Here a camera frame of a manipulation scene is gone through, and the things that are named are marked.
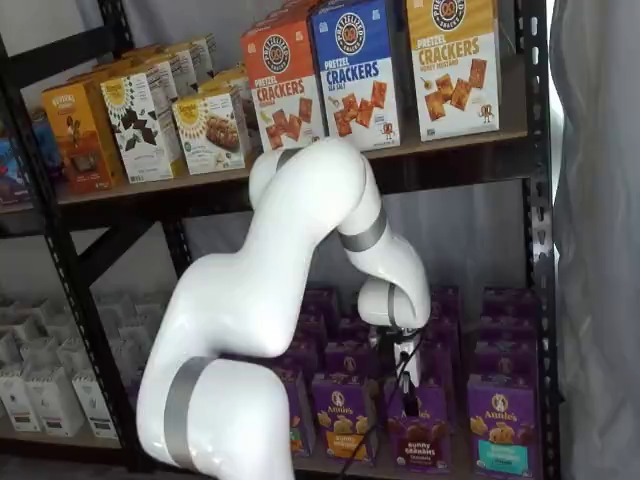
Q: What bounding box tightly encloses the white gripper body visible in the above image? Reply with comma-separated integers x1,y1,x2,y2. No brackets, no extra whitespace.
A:
393,338,425,397

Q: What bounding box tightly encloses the yellow pretzel crackers box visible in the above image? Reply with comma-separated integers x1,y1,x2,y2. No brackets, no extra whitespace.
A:
405,0,502,143

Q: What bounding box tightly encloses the purple Annie's box yellow patch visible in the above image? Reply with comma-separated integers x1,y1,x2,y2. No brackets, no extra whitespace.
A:
335,314,374,347
323,341,377,379
310,373,380,464

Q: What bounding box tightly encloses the purple Annie's box teal patch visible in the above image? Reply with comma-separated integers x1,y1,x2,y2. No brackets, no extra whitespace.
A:
467,377,543,476
472,341,541,384
481,286,541,319
477,313,541,348

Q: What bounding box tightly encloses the purple Annie's box brown patch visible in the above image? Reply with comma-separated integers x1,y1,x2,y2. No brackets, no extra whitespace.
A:
427,285,461,321
387,382,453,474
419,348,459,389
424,316,461,354

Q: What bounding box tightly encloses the long black hanging cable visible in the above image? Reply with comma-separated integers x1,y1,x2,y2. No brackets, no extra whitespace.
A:
339,379,402,480

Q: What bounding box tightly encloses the white carton box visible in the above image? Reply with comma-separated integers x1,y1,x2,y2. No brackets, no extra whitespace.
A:
24,368,86,438
71,371,122,442
0,373,42,434

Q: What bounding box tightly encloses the Simple Mills bar box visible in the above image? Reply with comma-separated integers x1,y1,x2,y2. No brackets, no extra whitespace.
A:
171,89,250,177
198,66,250,102

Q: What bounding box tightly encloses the white small boxes group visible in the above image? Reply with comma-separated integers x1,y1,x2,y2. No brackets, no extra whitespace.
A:
0,189,151,480

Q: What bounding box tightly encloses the blue pretzel crackers box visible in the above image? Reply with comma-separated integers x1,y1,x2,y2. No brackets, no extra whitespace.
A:
309,0,404,152

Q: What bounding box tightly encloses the dark blue purple snack box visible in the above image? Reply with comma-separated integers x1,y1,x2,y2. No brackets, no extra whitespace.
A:
0,133,37,207

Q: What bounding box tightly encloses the white Sweet Thins box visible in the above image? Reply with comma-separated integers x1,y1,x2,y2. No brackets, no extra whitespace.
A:
99,69,187,184
143,48,202,102

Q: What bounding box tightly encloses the orange snack box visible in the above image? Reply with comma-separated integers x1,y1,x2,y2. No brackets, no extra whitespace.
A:
40,77,125,195
64,46,151,87

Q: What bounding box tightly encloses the black metal shelf rack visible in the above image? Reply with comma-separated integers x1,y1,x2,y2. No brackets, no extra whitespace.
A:
0,0,561,480

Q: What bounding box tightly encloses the short black wrist cable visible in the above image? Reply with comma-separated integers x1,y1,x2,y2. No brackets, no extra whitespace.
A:
377,328,426,397

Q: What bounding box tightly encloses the orange cheddar pretzel crackers box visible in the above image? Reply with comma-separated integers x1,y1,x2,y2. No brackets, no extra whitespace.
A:
239,19,327,153
263,0,322,25

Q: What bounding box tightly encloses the purple Annie's box green patch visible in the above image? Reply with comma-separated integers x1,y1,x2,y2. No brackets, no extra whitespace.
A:
295,312,330,346
303,286,339,317
288,339,322,374
272,367,318,457

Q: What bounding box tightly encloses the white plastic backdrop sheet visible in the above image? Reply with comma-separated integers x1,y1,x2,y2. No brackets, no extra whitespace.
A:
547,0,640,480

